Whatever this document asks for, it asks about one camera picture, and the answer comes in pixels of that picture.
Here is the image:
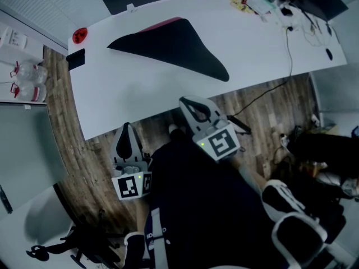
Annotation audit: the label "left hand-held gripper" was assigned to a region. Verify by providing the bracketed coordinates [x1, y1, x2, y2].
[111, 122, 154, 201]

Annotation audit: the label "black and white sneaker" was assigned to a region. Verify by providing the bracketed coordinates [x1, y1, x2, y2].
[261, 179, 307, 221]

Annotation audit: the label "black desk mat red underside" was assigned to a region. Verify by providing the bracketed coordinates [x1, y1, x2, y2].
[106, 17, 230, 83]

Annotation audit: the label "white cabinet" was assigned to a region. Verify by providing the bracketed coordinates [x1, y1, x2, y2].
[0, 101, 70, 217]

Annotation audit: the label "person's white shoe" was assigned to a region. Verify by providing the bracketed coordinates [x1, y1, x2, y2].
[168, 123, 186, 136]

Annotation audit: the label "long black cable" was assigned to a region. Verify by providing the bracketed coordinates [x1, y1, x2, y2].
[232, 26, 294, 118]

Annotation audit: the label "black desk clamp box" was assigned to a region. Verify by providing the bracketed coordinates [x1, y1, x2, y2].
[66, 48, 86, 72]

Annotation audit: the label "black bag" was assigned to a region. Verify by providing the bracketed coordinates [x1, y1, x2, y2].
[287, 132, 359, 180]

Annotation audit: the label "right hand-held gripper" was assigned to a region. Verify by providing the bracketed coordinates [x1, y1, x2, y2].
[178, 95, 242, 163]

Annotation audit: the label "tangled white cables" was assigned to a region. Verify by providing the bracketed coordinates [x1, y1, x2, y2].
[277, 3, 337, 48]

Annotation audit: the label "person's right forearm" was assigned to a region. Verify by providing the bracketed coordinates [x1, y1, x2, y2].
[237, 163, 268, 196]

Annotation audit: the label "red round button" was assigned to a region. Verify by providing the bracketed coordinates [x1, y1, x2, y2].
[72, 27, 89, 45]

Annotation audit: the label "clear water bottle red cap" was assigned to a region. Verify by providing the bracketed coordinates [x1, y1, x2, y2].
[10, 61, 49, 84]
[10, 81, 48, 103]

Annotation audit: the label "person's left forearm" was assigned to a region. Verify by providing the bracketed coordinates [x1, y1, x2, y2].
[136, 198, 151, 235]

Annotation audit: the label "yellow snack packet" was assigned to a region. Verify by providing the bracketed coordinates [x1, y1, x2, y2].
[228, 0, 255, 13]

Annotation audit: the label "black office chair base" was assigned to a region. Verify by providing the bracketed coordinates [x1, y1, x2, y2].
[25, 208, 126, 269]

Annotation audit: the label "clear plastic bag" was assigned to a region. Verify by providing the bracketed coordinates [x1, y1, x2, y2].
[247, 0, 278, 16]

